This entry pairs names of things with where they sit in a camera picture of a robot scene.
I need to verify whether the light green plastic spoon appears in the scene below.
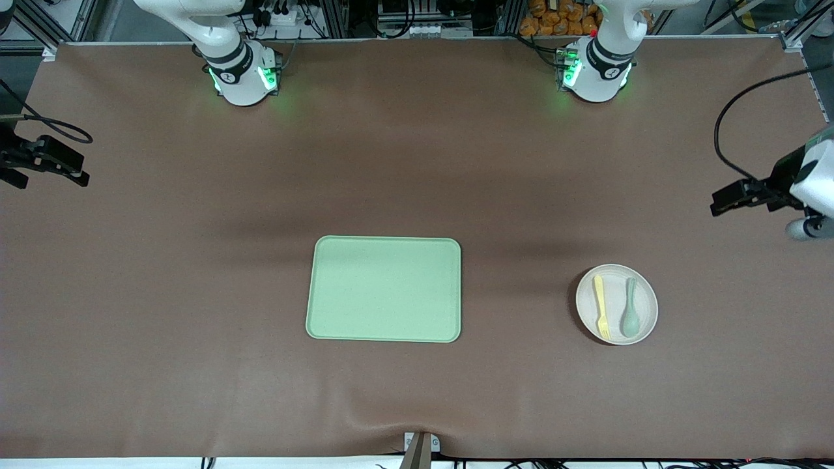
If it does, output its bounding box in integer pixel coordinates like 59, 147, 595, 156
620, 277, 641, 338

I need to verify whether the aluminium frame profile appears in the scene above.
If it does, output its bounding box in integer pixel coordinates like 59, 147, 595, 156
0, 0, 98, 61
779, 0, 834, 124

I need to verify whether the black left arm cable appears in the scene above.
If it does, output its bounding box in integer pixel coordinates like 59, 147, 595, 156
713, 64, 834, 186

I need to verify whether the round beige plate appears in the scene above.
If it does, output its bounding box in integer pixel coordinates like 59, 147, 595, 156
576, 264, 659, 345

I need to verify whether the yellow plastic fork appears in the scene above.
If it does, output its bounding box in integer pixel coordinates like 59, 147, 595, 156
592, 274, 611, 340

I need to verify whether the white connector strip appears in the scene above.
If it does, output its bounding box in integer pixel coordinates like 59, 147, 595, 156
403, 23, 457, 38

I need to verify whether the white power strip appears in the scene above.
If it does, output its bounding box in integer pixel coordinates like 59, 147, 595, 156
257, 0, 307, 27

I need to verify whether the bag of orange snacks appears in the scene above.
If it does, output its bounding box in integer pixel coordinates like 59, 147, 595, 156
519, 0, 603, 36

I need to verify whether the brown table mat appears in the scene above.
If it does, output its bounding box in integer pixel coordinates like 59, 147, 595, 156
0, 36, 834, 460

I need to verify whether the metal table edge bracket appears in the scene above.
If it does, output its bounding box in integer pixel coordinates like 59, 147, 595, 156
404, 431, 440, 469

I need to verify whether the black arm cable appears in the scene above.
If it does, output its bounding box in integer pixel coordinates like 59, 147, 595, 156
0, 78, 93, 144
713, 64, 834, 186

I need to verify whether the light green rectangular tray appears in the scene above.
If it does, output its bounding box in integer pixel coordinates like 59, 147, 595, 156
306, 236, 462, 343

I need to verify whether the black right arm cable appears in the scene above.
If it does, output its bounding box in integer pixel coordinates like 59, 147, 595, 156
0, 78, 93, 144

